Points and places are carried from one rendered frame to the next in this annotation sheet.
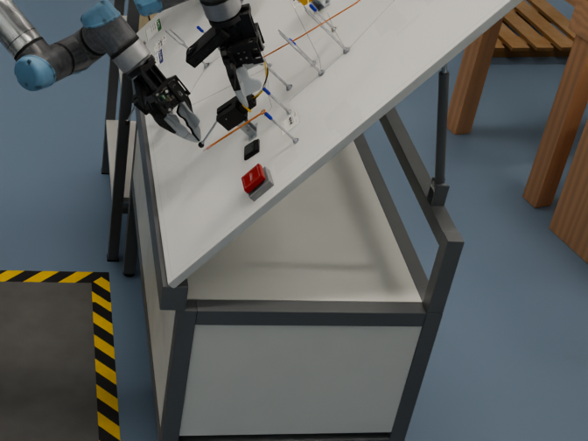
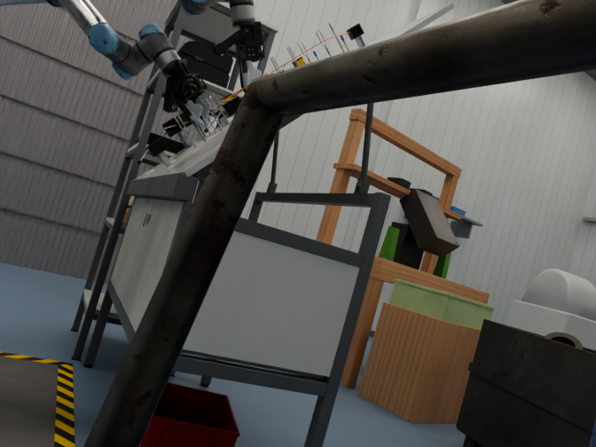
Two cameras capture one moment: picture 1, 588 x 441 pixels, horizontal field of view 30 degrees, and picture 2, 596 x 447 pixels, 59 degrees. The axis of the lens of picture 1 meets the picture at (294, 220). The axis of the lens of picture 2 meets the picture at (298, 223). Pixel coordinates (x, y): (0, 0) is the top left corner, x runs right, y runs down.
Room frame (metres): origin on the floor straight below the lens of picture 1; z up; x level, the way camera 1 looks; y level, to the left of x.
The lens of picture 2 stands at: (0.40, 0.08, 0.74)
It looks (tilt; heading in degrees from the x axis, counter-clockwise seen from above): 4 degrees up; 353
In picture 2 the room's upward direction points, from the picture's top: 16 degrees clockwise
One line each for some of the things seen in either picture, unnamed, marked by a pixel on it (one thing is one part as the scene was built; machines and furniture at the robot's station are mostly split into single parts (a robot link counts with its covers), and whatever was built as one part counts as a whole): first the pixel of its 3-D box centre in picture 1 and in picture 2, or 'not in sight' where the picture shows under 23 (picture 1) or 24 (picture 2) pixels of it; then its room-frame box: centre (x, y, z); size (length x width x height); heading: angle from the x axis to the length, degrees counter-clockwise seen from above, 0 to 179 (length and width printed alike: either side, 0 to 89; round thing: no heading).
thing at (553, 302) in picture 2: not in sight; (551, 335); (5.60, -3.46, 0.68); 0.69 x 0.62 x 1.36; 24
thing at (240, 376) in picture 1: (263, 229); (216, 271); (2.47, 0.08, 0.60); 1.17 x 0.58 x 0.40; 16
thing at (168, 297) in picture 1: (153, 151); (152, 188); (2.38, 0.38, 0.83); 1.18 x 0.05 x 0.06; 16
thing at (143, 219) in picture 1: (146, 171); (131, 244); (2.65, 0.44, 0.60); 0.55 x 0.02 x 0.39; 16
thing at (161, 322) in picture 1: (160, 291); (149, 260); (2.12, 0.29, 0.60); 0.55 x 0.03 x 0.39; 16
